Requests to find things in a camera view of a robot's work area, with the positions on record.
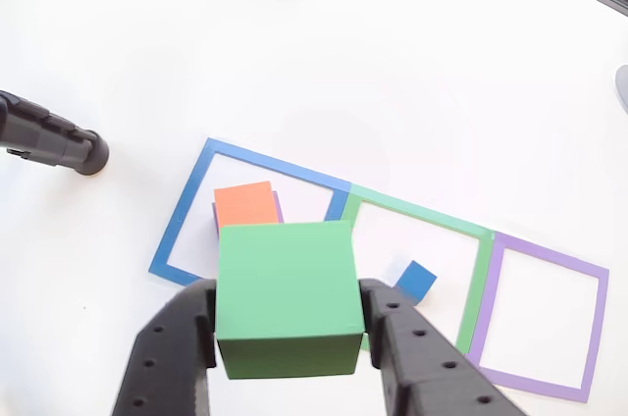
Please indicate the black camera tripod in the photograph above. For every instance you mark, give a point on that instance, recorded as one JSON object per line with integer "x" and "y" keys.
{"x": 54, "y": 141}

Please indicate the orange square block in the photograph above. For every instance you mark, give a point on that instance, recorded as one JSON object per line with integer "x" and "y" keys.
{"x": 245, "y": 205}

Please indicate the green square frame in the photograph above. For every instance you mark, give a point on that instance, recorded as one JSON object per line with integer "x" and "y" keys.
{"x": 476, "y": 278}

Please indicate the blue square frame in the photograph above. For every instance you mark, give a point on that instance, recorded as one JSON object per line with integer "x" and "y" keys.
{"x": 181, "y": 220}

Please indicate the purple square frame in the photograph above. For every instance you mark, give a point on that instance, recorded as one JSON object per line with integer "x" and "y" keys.
{"x": 598, "y": 327}

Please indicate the small blue cube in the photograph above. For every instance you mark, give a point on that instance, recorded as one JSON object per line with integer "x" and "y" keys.
{"x": 416, "y": 281}

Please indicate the green square block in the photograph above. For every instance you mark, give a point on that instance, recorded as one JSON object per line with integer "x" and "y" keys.
{"x": 287, "y": 278}

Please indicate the purple square block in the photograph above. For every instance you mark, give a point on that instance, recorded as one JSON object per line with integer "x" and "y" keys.
{"x": 279, "y": 207}

